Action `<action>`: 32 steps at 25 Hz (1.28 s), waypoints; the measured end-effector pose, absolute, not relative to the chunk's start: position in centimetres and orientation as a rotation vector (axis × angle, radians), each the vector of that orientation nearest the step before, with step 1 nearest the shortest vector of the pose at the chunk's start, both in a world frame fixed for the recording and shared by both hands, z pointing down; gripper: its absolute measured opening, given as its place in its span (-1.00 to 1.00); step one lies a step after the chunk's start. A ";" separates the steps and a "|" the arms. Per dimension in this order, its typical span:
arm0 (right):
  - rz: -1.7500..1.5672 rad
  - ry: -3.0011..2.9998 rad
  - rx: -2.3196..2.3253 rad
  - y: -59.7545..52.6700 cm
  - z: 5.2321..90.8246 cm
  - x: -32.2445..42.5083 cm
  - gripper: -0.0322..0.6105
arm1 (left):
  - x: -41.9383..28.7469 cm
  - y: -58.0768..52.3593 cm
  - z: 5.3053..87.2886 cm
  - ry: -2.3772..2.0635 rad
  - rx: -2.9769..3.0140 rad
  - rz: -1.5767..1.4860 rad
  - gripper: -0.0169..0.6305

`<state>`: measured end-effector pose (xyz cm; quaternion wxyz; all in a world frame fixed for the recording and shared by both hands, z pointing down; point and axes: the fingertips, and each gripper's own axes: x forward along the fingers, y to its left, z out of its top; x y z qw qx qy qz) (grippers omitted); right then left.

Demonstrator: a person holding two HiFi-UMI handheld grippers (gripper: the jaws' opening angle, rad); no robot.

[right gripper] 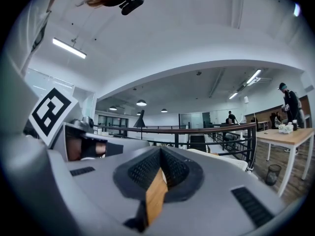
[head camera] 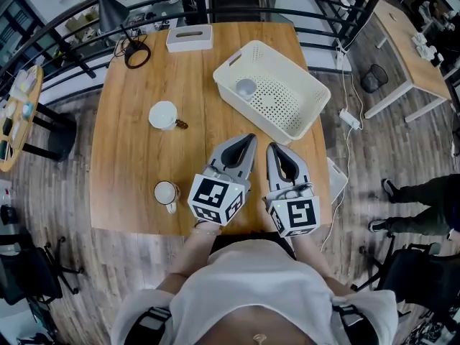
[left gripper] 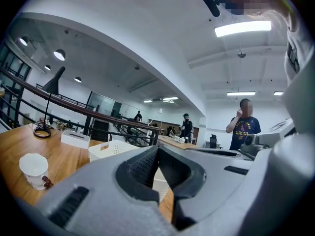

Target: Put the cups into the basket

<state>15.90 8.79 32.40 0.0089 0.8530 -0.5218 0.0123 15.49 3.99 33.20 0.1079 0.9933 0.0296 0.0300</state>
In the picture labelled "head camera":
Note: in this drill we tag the stack of white papers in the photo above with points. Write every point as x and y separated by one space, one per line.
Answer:
25 83

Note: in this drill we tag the person's right forearm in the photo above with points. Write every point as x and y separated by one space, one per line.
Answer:
312 261

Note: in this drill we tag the round wooden side table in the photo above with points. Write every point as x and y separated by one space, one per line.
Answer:
25 120

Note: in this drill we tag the white tissue box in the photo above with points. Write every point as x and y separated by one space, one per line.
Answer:
189 39

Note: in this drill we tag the person's white shirt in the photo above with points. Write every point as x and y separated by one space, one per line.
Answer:
251 279

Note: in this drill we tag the black office chair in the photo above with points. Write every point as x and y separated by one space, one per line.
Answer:
28 268
420 279

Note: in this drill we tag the black mesh waste bin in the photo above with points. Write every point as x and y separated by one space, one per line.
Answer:
374 78

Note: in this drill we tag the cream perforated plastic basket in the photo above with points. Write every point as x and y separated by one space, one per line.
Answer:
287 95

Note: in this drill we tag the white mug cup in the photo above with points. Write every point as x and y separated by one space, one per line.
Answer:
165 192

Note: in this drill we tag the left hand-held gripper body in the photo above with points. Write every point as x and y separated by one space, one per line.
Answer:
210 196

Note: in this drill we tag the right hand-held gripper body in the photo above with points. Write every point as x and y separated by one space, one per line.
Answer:
300 214

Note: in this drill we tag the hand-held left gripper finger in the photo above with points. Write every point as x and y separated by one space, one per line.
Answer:
219 154
251 160

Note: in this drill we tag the grey cup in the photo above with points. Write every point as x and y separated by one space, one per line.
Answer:
245 87

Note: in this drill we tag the white items on desk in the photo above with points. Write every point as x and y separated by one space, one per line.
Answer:
424 47

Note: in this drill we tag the person's left forearm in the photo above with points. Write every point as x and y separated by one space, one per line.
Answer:
194 250

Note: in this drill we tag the white power strip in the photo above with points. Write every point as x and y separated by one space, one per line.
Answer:
349 118

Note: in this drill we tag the wooden desk with white legs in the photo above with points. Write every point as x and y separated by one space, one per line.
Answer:
406 49

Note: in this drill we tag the cardboard boxes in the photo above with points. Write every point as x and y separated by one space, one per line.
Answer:
82 25

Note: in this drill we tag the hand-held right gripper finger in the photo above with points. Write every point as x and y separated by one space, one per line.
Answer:
302 171
273 171

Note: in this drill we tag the black metal railing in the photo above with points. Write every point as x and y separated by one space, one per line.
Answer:
230 11

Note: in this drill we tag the black desk lamp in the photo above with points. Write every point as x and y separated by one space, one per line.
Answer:
109 11

